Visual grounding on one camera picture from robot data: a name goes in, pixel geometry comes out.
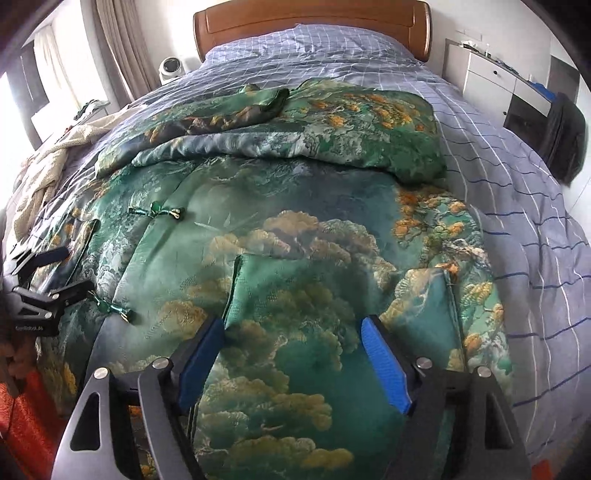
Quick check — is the green landscape print silk jacket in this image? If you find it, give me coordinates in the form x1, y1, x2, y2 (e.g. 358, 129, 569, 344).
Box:
34, 80, 513, 479

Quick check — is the cream knitted blanket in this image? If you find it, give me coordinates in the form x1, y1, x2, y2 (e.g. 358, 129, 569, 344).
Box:
8, 112, 126, 241

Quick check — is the orange fuzzy cloth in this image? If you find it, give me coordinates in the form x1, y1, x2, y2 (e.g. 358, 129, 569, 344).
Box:
1, 369, 65, 479

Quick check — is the blue checked duvet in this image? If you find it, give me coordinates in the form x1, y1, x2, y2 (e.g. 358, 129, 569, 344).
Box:
21, 25, 590, 463

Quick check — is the beige curtain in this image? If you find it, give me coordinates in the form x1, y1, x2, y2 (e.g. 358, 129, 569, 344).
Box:
95, 0, 159, 100

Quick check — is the white round fan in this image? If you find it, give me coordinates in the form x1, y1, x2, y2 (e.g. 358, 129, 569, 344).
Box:
158, 56, 185, 85

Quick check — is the black chair with jacket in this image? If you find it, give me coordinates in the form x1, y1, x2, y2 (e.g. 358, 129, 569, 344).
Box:
538, 92, 586, 186

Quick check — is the white desk with drawers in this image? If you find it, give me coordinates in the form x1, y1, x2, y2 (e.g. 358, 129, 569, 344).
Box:
443, 39, 551, 136

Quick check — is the brown wooden headboard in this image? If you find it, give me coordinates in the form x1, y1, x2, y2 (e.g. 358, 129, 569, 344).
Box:
193, 0, 433, 62

